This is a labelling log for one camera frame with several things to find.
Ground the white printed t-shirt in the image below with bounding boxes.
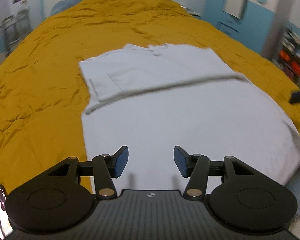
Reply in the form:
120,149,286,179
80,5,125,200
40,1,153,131
79,44,300,190

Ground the shelf with toys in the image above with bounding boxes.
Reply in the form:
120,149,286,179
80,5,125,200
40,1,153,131
271,23,300,87

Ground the mustard yellow bedspread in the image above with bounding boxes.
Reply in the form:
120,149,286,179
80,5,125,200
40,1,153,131
0,0,300,190

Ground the blue and white wardrobe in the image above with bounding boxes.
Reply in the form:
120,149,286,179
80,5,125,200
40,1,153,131
203,0,280,54

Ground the phone with lit screen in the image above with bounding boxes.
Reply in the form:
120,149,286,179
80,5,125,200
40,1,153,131
0,184,13,239

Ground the white desk shelf unit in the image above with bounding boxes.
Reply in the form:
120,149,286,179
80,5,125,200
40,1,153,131
0,2,32,62

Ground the blue pillow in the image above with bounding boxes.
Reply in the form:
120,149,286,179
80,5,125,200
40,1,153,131
50,0,82,16

